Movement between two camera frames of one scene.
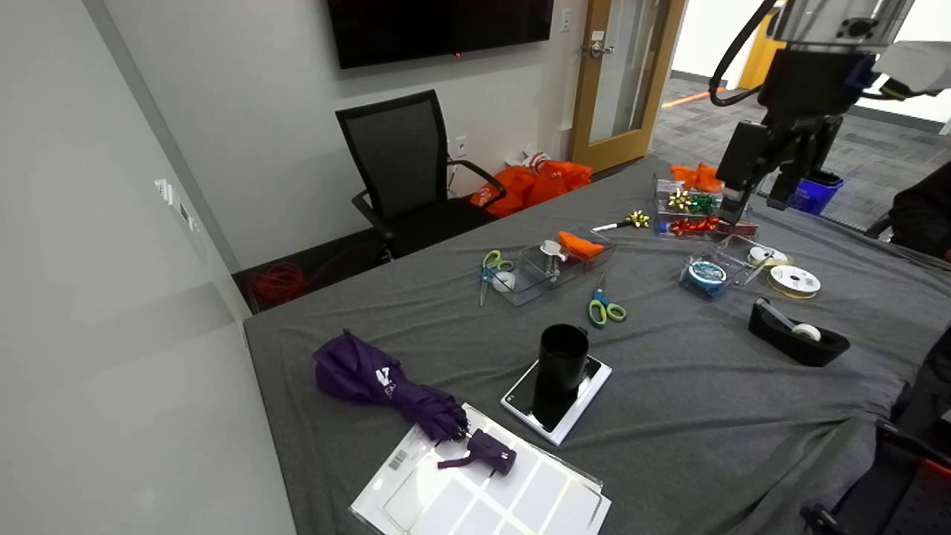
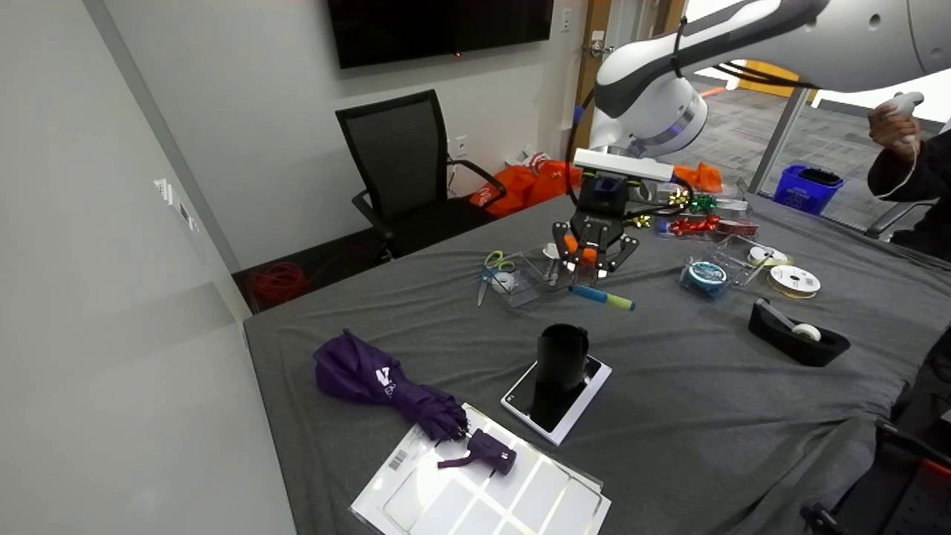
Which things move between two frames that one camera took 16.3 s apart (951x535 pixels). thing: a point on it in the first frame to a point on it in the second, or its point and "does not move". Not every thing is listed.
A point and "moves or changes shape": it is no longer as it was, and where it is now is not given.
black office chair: x=407 y=188 does not move
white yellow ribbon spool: x=795 y=283 does not move
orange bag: x=522 y=185 does not move
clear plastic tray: x=532 y=271 does not move
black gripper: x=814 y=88 to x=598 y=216
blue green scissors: x=602 y=309 moves or changes shape
